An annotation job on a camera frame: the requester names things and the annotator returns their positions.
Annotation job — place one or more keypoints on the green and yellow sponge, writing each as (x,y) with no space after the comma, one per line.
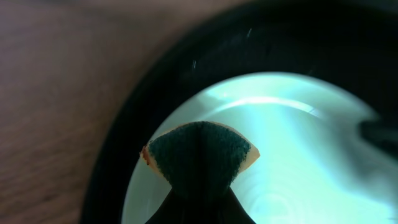
(200,159)

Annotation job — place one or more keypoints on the black round tray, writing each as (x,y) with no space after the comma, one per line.
(352,44)

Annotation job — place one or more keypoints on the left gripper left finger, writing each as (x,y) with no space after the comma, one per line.
(175,210)

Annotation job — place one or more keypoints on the light blue plate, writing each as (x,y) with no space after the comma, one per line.
(314,166)

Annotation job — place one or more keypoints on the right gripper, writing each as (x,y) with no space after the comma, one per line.
(382,134)

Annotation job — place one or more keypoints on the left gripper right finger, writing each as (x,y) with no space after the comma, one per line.
(225,209)

